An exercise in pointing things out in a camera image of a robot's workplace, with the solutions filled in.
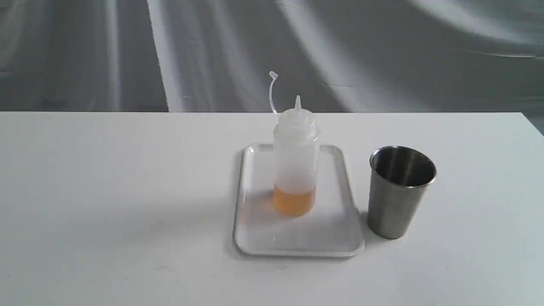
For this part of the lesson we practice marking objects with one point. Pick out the clear plastic squeeze bottle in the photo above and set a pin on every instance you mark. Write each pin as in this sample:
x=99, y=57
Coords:
x=296, y=148

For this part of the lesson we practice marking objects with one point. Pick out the stainless steel cup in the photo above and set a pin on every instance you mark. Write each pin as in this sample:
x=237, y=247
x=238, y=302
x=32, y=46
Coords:
x=399, y=178

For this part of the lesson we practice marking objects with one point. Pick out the white rectangular plastic tray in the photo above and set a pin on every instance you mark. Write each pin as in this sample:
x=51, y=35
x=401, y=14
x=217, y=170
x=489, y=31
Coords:
x=332, y=229

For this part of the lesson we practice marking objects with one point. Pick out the grey backdrop cloth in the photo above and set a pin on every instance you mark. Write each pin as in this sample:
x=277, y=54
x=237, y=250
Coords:
x=216, y=55

